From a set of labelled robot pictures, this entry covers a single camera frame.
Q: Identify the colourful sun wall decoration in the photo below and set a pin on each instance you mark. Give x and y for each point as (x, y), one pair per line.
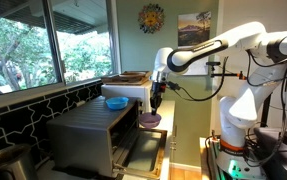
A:
(151, 18)

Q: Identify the glass toaster oven door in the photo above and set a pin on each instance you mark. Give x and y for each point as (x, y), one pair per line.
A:
(143, 153)

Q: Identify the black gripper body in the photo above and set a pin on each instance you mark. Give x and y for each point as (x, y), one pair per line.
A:
(157, 95)

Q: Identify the blue bowl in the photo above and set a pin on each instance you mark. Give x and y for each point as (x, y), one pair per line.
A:
(116, 103)

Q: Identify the purple bowl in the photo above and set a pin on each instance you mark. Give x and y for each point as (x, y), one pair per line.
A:
(149, 120)

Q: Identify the black equipment case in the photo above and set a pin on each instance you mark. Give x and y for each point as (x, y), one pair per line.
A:
(283, 156)

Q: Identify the silver toaster oven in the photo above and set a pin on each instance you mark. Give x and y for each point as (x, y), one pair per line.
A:
(83, 133)

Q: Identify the metal pot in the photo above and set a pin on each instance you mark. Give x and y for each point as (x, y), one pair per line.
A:
(9, 163)

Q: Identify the white countertop appliance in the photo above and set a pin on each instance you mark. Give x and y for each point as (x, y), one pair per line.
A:
(129, 90)

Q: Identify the grey window frame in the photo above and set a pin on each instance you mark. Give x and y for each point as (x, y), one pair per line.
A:
(51, 40)

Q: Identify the white wall board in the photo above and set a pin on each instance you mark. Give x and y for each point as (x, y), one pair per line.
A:
(196, 68)

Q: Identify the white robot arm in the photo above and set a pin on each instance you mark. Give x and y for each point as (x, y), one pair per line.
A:
(249, 100)

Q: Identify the black camera mount rod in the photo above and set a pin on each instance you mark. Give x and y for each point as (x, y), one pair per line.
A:
(224, 75)

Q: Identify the landscape wall picture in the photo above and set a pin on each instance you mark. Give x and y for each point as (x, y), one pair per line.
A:
(194, 29)

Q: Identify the wooden tray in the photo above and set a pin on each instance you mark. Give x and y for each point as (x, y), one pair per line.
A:
(126, 79)

